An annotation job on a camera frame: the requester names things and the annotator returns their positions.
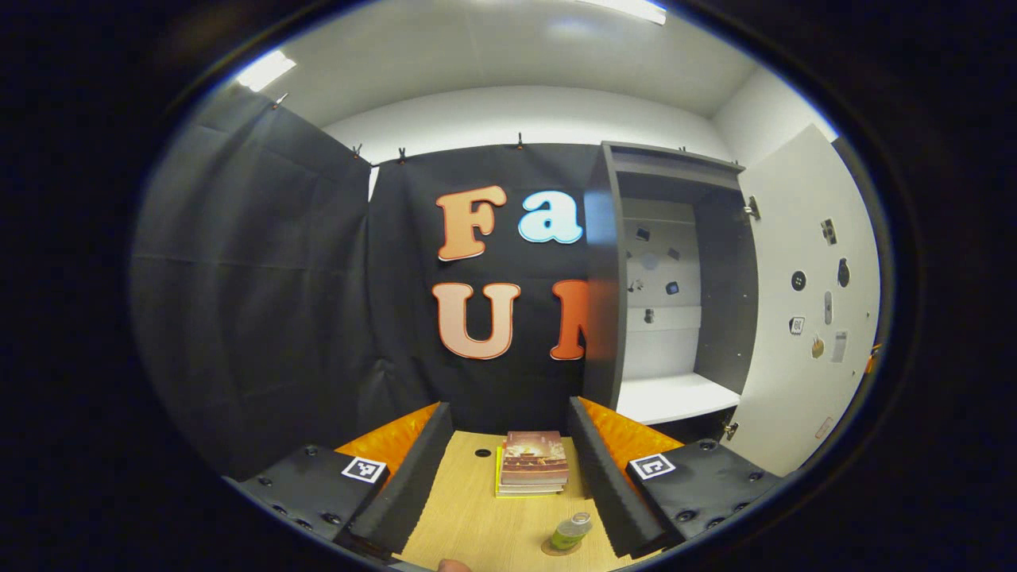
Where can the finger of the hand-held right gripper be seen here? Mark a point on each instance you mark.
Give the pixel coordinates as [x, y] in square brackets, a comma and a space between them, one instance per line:
[873, 359]

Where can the round brown coaster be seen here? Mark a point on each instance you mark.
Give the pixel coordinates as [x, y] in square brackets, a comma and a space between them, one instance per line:
[556, 552]

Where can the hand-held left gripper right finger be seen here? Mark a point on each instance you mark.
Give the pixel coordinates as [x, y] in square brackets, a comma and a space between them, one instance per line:
[604, 485]

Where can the clear bottle with green label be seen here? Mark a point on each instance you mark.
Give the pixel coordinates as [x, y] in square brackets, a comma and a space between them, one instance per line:
[570, 532]

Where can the black backdrop cloth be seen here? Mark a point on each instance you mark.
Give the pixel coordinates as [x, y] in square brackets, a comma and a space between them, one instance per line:
[278, 318]

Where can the beige cabinet door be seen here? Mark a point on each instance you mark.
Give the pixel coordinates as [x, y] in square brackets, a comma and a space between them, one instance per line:
[779, 381]

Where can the metal door hinge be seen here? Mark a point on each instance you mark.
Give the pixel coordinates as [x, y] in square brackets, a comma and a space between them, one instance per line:
[752, 208]
[729, 430]

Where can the wide ceiling light panel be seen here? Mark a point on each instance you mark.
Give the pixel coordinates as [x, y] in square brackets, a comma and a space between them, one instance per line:
[628, 9]

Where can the brown cover book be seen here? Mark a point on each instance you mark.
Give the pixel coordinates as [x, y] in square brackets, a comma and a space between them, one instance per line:
[534, 457]

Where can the row of black cloth clips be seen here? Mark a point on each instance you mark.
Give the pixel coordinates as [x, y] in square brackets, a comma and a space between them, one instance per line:
[401, 152]

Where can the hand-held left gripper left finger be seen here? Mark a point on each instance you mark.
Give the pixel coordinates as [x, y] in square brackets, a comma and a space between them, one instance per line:
[413, 485]

